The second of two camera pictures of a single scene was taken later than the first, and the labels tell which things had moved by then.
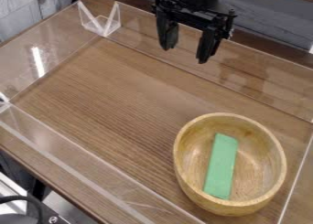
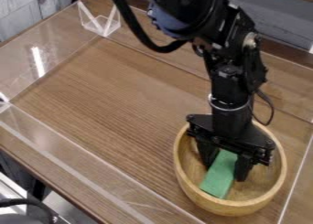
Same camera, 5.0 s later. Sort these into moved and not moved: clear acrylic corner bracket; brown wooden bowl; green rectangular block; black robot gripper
Moved: black robot gripper
Not moved: clear acrylic corner bracket; brown wooden bowl; green rectangular block
